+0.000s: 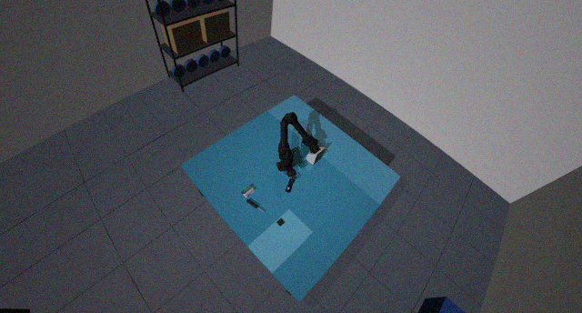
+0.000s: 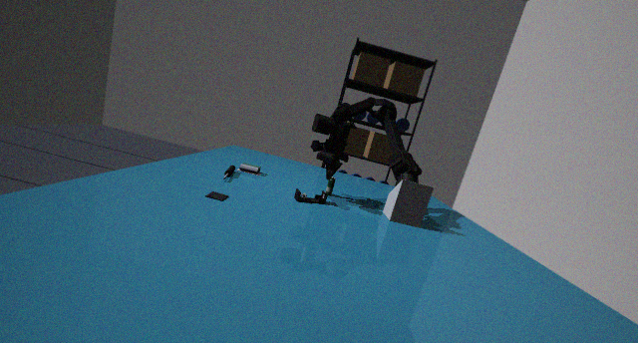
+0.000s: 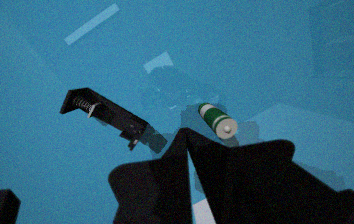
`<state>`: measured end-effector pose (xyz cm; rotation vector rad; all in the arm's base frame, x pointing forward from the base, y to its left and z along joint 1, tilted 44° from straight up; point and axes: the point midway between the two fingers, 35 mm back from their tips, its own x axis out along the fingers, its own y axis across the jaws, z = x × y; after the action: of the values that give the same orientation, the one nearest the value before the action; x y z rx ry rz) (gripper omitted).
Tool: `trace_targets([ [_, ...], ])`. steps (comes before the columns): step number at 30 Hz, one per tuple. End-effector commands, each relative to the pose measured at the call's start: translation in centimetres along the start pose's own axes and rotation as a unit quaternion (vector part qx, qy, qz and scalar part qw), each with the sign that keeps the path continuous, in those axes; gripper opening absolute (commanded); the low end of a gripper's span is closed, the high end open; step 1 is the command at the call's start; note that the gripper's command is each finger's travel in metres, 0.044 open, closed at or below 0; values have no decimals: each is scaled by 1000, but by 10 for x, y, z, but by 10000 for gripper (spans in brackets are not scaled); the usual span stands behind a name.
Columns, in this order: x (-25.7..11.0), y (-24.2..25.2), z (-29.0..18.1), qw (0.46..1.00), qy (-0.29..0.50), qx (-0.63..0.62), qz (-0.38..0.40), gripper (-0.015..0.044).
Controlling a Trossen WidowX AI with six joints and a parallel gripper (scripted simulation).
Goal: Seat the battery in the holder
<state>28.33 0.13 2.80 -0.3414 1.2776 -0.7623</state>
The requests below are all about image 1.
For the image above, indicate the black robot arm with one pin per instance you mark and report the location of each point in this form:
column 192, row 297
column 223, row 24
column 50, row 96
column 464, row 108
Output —
column 284, row 148

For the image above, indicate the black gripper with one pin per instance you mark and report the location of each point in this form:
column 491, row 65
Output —
column 290, row 171

